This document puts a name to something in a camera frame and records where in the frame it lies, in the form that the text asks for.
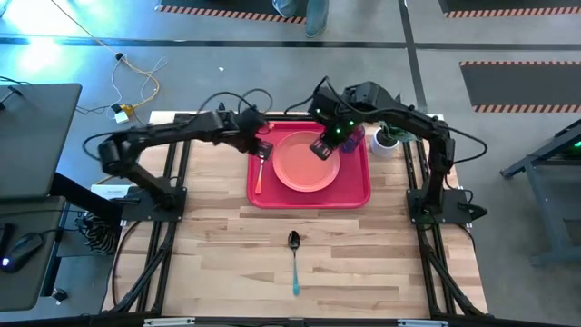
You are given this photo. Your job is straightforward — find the grey metal table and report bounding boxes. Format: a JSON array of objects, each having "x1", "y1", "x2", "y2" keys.
[{"x1": 498, "y1": 117, "x2": 581, "y2": 268}]

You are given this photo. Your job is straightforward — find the person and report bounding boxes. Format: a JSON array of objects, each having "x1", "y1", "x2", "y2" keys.
[{"x1": 271, "y1": 0, "x2": 330, "y2": 39}]

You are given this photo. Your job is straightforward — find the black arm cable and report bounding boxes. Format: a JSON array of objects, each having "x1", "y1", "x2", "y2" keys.
[
  {"x1": 447, "y1": 125, "x2": 490, "y2": 165},
  {"x1": 196, "y1": 87, "x2": 275, "y2": 120}
]

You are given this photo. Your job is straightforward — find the white paper label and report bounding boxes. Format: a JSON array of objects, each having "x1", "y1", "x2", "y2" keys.
[{"x1": 89, "y1": 183, "x2": 132, "y2": 202}]

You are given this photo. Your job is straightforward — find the green leafy plant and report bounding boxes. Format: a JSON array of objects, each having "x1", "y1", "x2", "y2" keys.
[{"x1": 376, "y1": 93, "x2": 419, "y2": 147}]

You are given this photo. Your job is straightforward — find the yellow floor cable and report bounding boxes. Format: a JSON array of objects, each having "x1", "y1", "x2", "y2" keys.
[{"x1": 49, "y1": 0, "x2": 161, "y2": 110}]

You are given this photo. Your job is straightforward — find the black computer mouse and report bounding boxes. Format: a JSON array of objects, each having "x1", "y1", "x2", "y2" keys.
[{"x1": 0, "y1": 232, "x2": 45, "y2": 274}]

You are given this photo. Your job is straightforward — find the dark grey side desk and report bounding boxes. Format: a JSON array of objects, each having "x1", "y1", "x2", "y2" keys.
[{"x1": 0, "y1": 194, "x2": 68, "y2": 313}]

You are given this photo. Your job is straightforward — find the white power adapter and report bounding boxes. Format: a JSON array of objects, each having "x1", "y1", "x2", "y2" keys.
[{"x1": 110, "y1": 103, "x2": 136, "y2": 125}]

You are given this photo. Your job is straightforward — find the coiled black cable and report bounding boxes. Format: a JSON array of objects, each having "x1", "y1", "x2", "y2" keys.
[{"x1": 75, "y1": 212, "x2": 123, "y2": 256}]

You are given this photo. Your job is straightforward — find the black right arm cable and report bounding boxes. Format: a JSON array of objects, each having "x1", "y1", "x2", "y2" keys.
[{"x1": 447, "y1": 125, "x2": 490, "y2": 165}]

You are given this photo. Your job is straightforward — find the metal spoon teal handle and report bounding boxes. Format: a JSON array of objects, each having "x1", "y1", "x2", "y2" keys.
[{"x1": 287, "y1": 230, "x2": 302, "y2": 298}]

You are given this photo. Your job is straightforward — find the white floor cable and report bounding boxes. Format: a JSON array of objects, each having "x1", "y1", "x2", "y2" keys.
[{"x1": 110, "y1": 54, "x2": 169, "y2": 110}]

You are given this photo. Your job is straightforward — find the orange round plate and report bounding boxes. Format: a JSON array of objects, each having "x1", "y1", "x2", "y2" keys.
[{"x1": 271, "y1": 130, "x2": 341, "y2": 193}]

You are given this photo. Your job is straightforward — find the silver frame bracket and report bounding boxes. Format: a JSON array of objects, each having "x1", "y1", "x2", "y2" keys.
[
  {"x1": 397, "y1": 318, "x2": 450, "y2": 327},
  {"x1": 143, "y1": 317, "x2": 197, "y2": 327}
]

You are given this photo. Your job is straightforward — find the white plant pot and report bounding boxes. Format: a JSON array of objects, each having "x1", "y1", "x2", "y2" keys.
[{"x1": 369, "y1": 129, "x2": 401, "y2": 159}]

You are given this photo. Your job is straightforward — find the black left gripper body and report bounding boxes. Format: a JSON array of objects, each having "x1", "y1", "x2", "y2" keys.
[{"x1": 234, "y1": 107, "x2": 271, "y2": 154}]

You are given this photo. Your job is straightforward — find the fork with orange handle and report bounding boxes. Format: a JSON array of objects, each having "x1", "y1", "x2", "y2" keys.
[{"x1": 253, "y1": 154, "x2": 267, "y2": 196}]

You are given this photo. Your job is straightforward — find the black mat hazard stripes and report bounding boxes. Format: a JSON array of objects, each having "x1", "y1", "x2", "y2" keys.
[
  {"x1": 458, "y1": 60, "x2": 581, "y2": 114},
  {"x1": 437, "y1": 0, "x2": 581, "y2": 20},
  {"x1": 155, "y1": 0, "x2": 307, "y2": 25}
]

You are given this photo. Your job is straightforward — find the red plastic tray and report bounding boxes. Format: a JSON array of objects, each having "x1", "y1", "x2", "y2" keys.
[{"x1": 246, "y1": 120, "x2": 372, "y2": 210}]

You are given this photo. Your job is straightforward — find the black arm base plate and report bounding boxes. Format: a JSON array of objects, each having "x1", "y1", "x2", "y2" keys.
[
  {"x1": 406, "y1": 187, "x2": 474, "y2": 226},
  {"x1": 120, "y1": 184, "x2": 188, "y2": 223}
]

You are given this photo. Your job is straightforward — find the blue plastic cup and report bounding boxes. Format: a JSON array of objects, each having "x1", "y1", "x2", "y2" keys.
[{"x1": 340, "y1": 124, "x2": 366, "y2": 154}]

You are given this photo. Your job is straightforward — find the black aluminium table frame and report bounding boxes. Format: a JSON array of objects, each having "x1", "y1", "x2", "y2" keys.
[{"x1": 100, "y1": 111, "x2": 490, "y2": 327}]

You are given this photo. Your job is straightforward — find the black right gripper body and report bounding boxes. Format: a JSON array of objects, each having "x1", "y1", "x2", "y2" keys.
[{"x1": 307, "y1": 87, "x2": 356, "y2": 143}]

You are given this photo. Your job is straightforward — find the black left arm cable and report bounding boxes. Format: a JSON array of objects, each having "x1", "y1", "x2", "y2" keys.
[{"x1": 196, "y1": 87, "x2": 275, "y2": 120}]

